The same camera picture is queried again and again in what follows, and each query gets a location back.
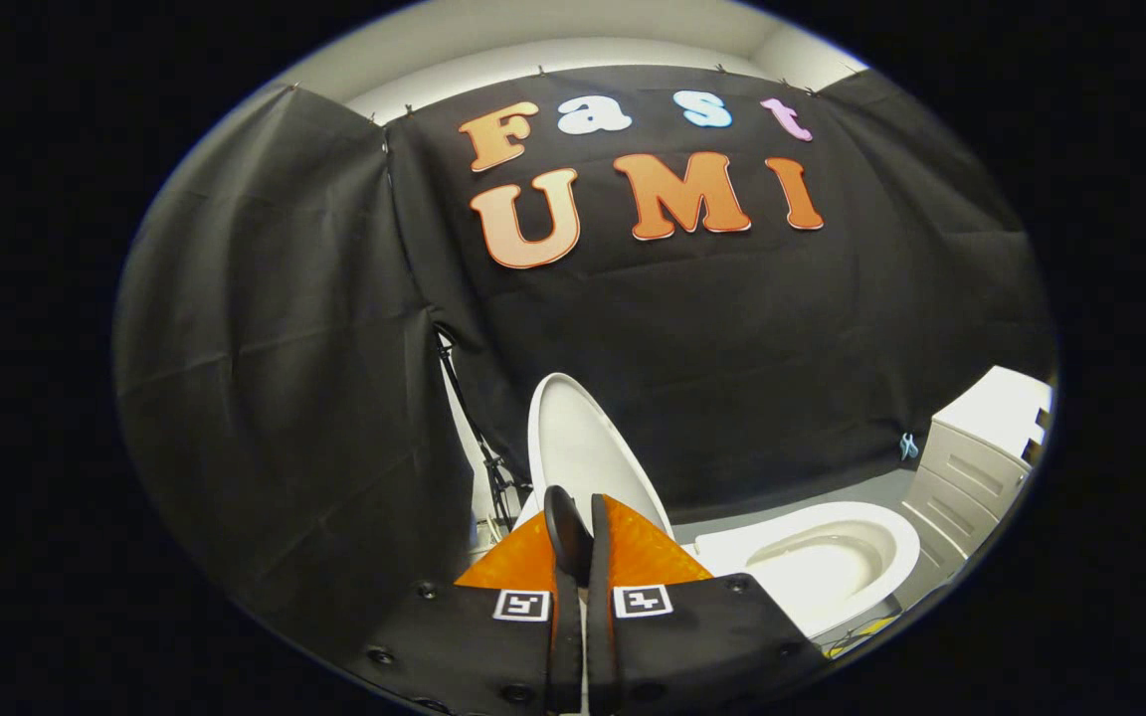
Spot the yellow floor tape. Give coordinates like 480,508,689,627
825,615,900,659

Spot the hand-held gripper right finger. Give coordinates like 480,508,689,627
587,493,830,716

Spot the black backdrop cloth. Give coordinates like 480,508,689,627
113,65,1059,679

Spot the white drawer cabinet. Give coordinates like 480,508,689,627
899,365,1054,588

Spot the white toilet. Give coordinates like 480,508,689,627
677,500,923,642

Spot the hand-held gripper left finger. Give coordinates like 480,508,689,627
344,509,586,716

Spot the white toilet lid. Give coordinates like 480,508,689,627
528,373,676,544

